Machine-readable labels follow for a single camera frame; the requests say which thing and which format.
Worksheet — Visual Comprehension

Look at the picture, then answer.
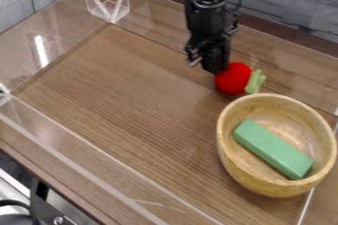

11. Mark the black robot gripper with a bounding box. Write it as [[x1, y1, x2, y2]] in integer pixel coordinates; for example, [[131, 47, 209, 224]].
[[185, 0, 239, 75]]

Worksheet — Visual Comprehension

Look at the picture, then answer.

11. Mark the red plush strawberry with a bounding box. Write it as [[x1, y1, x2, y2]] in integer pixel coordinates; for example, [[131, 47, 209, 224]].
[[214, 62, 267, 95]]

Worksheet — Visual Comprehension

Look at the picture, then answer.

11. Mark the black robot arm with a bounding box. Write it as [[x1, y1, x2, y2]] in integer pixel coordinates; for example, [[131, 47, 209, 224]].
[[185, 0, 242, 75]]

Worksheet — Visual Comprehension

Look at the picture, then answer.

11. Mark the wooden bowl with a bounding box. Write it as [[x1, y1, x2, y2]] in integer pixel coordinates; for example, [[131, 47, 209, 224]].
[[217, 93, 338, 198]]

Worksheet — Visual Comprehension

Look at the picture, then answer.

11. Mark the green rectangular block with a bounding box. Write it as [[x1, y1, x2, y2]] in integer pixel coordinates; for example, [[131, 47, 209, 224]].
[[233, 119, 316, 180]]

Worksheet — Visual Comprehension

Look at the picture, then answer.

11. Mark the clear acrylic table enclosure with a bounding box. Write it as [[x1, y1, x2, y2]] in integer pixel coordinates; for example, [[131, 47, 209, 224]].
[[0, 0, 338, 225]]

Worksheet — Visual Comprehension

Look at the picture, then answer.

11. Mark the black metal table frame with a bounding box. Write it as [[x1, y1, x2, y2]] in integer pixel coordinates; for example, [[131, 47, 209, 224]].
[[31, 178, 96, 225]]

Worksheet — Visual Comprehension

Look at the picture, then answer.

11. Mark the black cable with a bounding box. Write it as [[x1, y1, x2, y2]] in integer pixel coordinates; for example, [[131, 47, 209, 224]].
[[0, 198, 32, 225]]

